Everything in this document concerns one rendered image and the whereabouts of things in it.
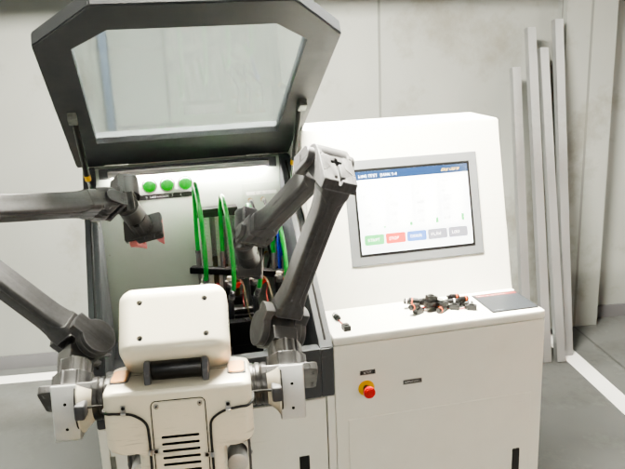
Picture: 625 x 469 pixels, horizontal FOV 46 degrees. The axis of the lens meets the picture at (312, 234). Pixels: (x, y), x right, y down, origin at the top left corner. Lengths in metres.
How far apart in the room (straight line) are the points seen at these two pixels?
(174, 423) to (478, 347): 1.22
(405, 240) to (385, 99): 1.95
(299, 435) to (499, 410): 0.67
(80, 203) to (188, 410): 0.61
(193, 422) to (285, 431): 0.90
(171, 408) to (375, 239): 1.20
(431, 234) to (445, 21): 2.10
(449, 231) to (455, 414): 0.60
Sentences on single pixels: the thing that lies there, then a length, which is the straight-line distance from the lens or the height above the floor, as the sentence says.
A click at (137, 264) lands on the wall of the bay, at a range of 2.61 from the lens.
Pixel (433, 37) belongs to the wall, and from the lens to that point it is 4.36.
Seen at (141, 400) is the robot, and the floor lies 1.22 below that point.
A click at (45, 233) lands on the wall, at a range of 4.44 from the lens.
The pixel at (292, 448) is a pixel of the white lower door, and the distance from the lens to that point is 2.33.
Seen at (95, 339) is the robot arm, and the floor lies 1.27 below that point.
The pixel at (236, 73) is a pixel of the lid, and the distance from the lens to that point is 2.05.
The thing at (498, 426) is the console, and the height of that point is 0.59.
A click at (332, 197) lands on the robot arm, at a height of 1.54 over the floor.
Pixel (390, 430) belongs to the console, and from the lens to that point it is 2.39.
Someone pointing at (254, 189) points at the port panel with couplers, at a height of 1.34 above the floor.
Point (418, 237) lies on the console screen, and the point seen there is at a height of 1.18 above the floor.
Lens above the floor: 1.86
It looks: 16 degrees down
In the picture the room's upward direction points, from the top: 2 degrees counter-clockwise
